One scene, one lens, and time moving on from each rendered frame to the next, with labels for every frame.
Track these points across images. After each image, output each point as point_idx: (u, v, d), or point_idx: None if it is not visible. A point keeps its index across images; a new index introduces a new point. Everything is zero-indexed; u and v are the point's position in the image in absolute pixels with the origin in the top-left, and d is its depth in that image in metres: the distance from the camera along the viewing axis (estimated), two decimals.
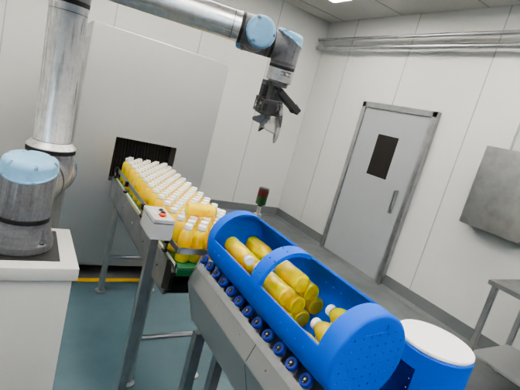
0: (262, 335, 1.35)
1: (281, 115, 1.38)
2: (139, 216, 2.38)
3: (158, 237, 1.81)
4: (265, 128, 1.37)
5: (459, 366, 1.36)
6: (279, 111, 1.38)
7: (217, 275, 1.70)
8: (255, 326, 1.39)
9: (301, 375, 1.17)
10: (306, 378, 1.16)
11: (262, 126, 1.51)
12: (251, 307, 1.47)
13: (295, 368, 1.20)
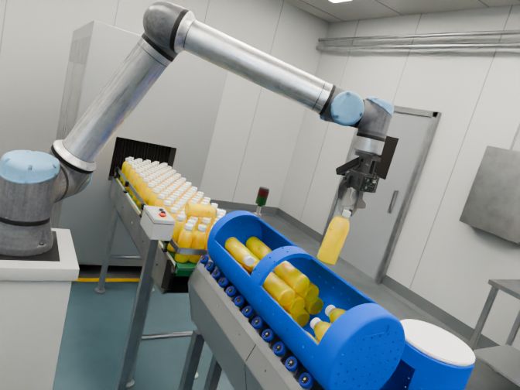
0: (262, 335, 1.35)
1: None
2: (139, 216, 2.38)
3: (158, 237, 1.81)
4: (365, 207, 1.29)
5: (459, 366, 1.36)
6: None
7: (217, 275, 1.70)
8: (255, 326, 1.39)
9: (301, 375, 1.17)
10: (306, 378, 1.16)
11: (342, 206, 1.31)
12: (251, 307, 1.47)
13: (295, 368, 1.20)
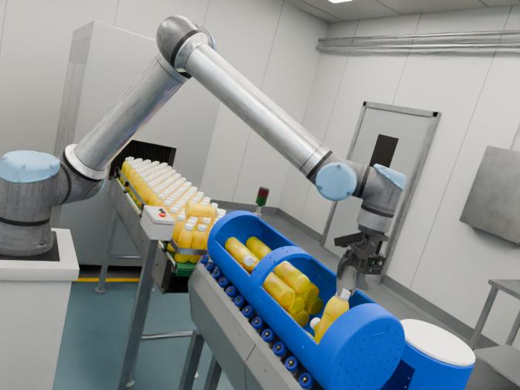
0: (262, 335, 1.35)
1: None
2: (139, 216, 2.38)
3: (158, 237, 1.81)
4: (367, 289, 1.11)
5: (459, 366, 1.36)
6: None
7: (217, 275, 1.70)
8: (255, 326, 1.39)
9: (301, 375, 1.17)
10: (306, 378, 1.16)
11: (340, 286, 1.13)
12: (251, 307, 1.47)
13: (295, 368, 1.20)
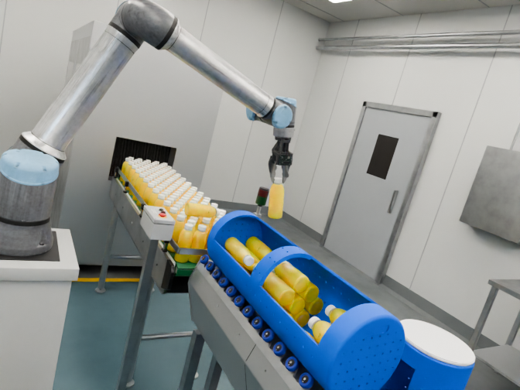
0: (262, 335, 1.35)
1: None
2: (139, 216, 2.38)
3: (158, 237, 1.81)
4: (289, 176, 1.76)
5: (459, 366, 1.36)
6: None
7: (217, 275, 1.70)
8: (255, 326, 1.39)
9: (301, 375, 1.17)
10: (306, 378, 1.16)
11: (274, 177, 1.80)
12: (251, 307, 1.47)
13: (295, 368, 1.20)
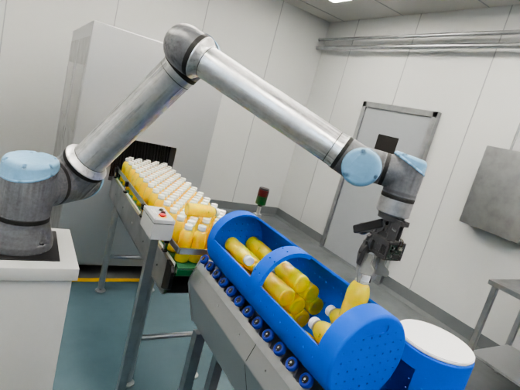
0: (262, 335, 1.35)
1: None
2: (139, 216, 2.38)
3: (158, 237, 1.81)
4: (388, 275, 1.12)
5: (459, 366, 1.36)
6: None
7: (217, 275, 1.70)
8: (255, 326, 1.39)
9: (301, 375, 1.17)
10: (306, 378, 1.16)
11: (360, 273, 1.14)
12: (251, 307, 1.47)
13: (295, 368, 1.20)
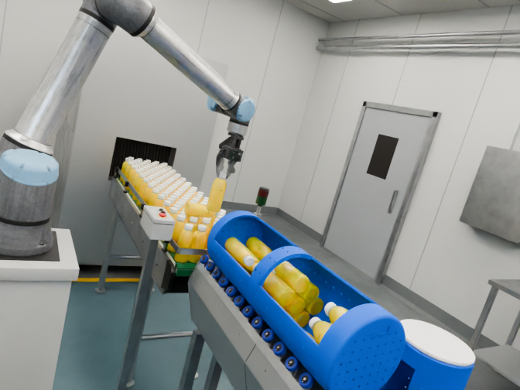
0: (262, 335, 1.35)
1: (236, 160, 1.86)
2: (139, 216, 2.38)
3: (158, 237, 1.81)
4: (234, 172, 1.82)
5: (459, 366, 1.36)
6: None
7: (217, 275, 1.70)
8: (255, 326, 1.40)
9: (301, 375, 1.17)
10: (306, 378, 1.16)
11: (219, 171, 1.84)
12: (251, 307, 1.47)
13: (295, 368, 1.20)
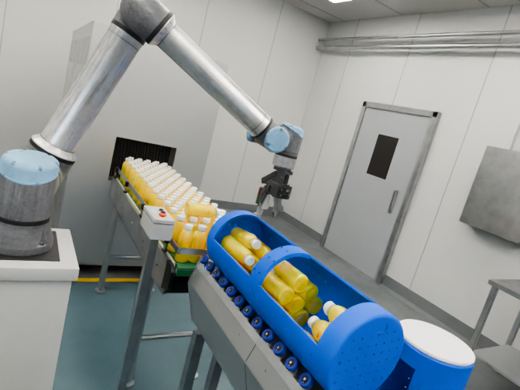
0: (262, 336, 1.35)
1: None
2: (139, 216, 2.38)
3: (158, 237, 1.81)
4: (283, 210, 1.60)
5: (459, 366, 1.36)
6: None
7: (217, 274, 1.70)
8: (256, 326, 1.39)
9: (300, 376, 1.17)
10: (306, 378, 1.16)
11: (262, 209, 1.61)
12: (251, 306, 1.47)
13: (296, 367, 1.21)
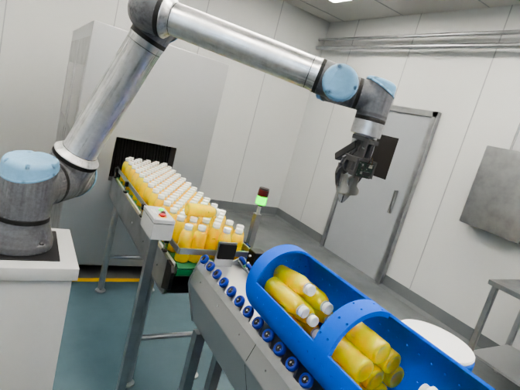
0: (268, 337, 1.33)
1: (360, 177, 1.25)
2: (139, 216, 2.38)
3: (158, 237, 1.81)
4: (357, 194, 1.20)
5: None
6: None
7: (217, 269, 1.73)
8: (261, 319, 1.40)
9: (301, 384, 1.15)
10: (304, 378, 1.16)
11: (341, 193, 1.24)
12: (245, 306, 1.49)
13: (296, 357, 1.23)
